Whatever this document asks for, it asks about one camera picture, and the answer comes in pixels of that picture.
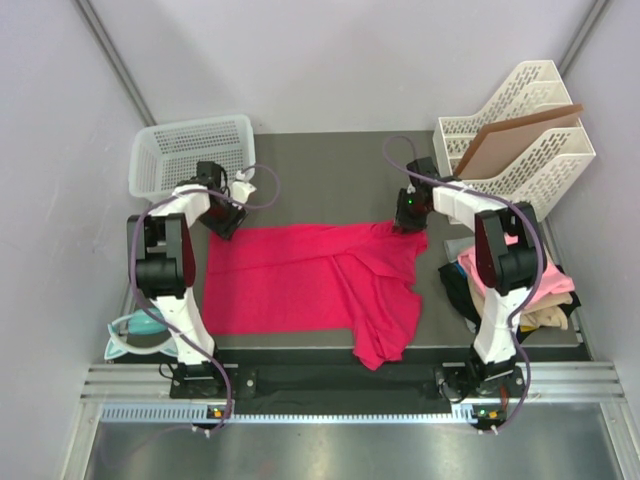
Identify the brown cardboard sheet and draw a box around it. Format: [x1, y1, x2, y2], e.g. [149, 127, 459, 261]
[454, 104, 584, 180]

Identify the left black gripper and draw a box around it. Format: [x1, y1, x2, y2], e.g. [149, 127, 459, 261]
[199, 192, 248, 243]

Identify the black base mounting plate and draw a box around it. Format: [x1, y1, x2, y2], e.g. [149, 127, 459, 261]
[169, 347, 524, 416]

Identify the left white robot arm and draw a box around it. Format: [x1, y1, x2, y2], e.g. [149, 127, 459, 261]
[127, 161, 255, 397]

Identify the beige folded t shirt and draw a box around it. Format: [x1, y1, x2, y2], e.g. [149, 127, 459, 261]
[467, 276, 575, 332]

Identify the white perforated plastic basket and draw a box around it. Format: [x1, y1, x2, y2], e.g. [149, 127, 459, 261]
[128, 114, 255, 203]

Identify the aluminium frame rail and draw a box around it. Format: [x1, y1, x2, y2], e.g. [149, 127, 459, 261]
[80, 362, 625, 403]

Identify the teal and white hanger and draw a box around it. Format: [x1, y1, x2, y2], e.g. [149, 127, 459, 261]
[103, 310, 178, 362]

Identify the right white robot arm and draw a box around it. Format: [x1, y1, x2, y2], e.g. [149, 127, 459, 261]
[393, 157, 546, 396]

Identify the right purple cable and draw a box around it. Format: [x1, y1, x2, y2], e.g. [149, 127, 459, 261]
[382, 136, 546, 431]

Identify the black folded t shirt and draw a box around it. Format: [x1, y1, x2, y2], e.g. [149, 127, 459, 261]
[438, 262, 581, 343]

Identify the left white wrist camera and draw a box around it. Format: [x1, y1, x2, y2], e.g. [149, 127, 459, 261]
[229, 170, 257, 208]

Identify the cream perforated file organizer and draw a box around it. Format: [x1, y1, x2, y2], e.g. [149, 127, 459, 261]
[433, 60, 596, 221]

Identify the white slotted cable duct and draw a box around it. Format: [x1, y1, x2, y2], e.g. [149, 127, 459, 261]
[99, 402, 506, 425]

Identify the grey folded t shirt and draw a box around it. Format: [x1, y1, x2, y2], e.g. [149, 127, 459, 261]
[444, 237, 474, 262]

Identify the pink folded t shirt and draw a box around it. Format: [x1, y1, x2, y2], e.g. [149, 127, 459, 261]
[457, 246, 575, 309]

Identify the red t shirt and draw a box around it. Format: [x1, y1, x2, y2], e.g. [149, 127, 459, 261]
[201, 222, 428, 370]

